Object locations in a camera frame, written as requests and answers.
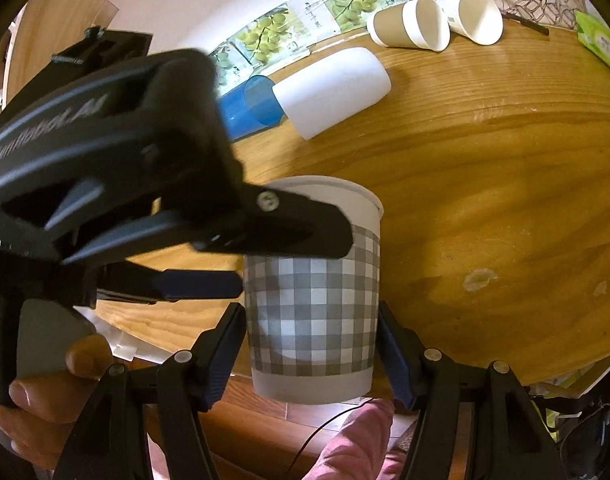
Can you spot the person's left hand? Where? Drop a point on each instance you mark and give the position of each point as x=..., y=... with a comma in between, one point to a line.
x=45, y=410

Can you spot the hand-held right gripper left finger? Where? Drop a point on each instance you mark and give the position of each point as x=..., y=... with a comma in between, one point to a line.
x=224, y=355

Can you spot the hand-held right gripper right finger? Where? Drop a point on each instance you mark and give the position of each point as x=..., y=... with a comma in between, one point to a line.
x=396, y=355

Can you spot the grey checked paper cup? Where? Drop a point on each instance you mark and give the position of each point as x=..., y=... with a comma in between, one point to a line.
x=310, y=310

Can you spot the brown paper cup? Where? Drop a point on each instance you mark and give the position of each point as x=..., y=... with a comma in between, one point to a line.
x=392, y=25

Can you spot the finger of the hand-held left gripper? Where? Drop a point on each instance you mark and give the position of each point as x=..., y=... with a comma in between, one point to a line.
x=200, y=285
x=305, y=230

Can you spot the blue plastic cup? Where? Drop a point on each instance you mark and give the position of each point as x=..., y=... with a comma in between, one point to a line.
x=247, y=105

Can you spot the white paper cup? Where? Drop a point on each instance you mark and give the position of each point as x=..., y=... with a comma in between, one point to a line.
x=472, y=15

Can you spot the black pen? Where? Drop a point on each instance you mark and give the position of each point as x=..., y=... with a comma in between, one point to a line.
x=527, y=22

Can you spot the plain white cup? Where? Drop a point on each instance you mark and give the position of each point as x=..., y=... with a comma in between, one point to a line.
x=335, y=90

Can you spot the green packet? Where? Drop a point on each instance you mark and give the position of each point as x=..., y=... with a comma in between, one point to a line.
x=602, y=42

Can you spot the dark bag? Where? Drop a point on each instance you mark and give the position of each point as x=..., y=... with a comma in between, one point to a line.
x=585, y=435

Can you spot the person's pink trouser leg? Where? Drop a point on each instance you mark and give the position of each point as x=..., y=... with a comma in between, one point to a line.
x=355, y=440

